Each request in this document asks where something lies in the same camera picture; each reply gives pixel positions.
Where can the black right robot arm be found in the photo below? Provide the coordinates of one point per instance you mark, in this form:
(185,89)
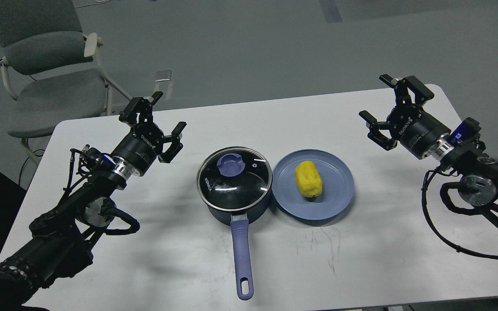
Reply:
(460,152)

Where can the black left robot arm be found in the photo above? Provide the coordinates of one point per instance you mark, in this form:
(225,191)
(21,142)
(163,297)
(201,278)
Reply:
(63,238)

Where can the grey office chair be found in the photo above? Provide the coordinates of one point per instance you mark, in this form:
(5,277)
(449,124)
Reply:
(51,68)

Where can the yellow potato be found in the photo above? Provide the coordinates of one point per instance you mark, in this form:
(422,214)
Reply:
(308,179)

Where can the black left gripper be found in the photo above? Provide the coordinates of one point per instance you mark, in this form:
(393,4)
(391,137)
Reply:
(144,143)

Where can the glass pot lid purple knob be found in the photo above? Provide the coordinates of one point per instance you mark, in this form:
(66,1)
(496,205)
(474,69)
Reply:
(234,179)

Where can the blue saucepan purple handle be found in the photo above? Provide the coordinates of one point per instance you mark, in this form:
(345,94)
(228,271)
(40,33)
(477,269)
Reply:
(238,229)

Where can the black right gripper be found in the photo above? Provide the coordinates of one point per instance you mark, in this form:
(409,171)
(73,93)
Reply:
(408,122)

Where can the blue plate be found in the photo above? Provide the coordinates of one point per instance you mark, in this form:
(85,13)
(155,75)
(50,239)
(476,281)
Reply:
(337,180)

